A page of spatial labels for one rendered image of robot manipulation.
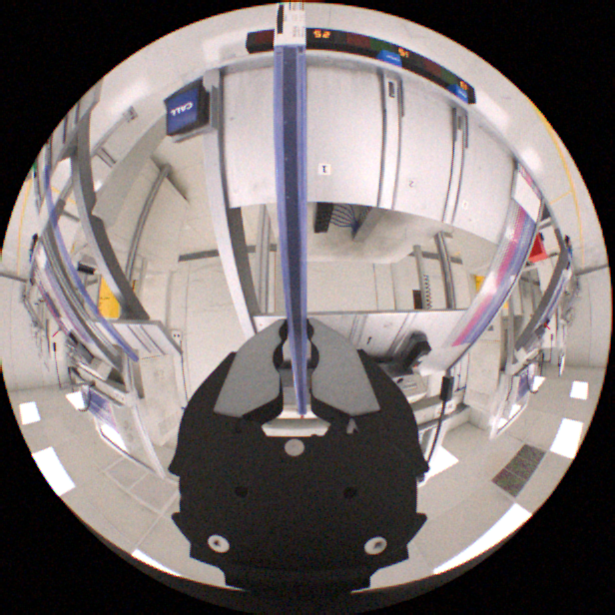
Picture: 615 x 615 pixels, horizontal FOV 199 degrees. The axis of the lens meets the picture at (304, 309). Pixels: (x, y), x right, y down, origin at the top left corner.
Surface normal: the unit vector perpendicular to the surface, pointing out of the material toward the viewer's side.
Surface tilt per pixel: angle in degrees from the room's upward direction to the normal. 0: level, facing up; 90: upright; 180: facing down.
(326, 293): 90
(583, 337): 90
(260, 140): 43
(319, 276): 90
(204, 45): 0
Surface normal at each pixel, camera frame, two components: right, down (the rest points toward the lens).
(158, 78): 0.02, 1.00
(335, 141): 0.03, 0.67
